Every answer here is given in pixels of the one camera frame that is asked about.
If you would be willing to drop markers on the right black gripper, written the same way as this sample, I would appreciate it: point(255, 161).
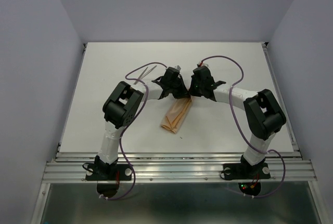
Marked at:
point(191, 91)

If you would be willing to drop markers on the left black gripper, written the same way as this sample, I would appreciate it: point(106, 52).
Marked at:
point(182, 93)

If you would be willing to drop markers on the orange cloth napkin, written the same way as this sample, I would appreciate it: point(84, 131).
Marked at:
point(174, 117)

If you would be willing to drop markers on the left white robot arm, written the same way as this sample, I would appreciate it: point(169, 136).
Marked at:
point(127, 101)

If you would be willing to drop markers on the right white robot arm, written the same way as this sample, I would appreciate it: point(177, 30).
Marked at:
point(263, 112)

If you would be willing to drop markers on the silver metal spoon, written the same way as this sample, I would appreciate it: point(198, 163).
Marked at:
point(150, 70)

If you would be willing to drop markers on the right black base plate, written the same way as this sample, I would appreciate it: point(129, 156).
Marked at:
point(242, 171)

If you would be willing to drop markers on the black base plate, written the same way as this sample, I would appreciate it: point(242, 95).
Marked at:
point(119, 172)
point(242, 171)

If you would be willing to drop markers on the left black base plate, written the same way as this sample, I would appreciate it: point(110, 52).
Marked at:
point(119, 172)

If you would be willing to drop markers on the aluminium frame rail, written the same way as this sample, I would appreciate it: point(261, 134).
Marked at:
point(178, 167)

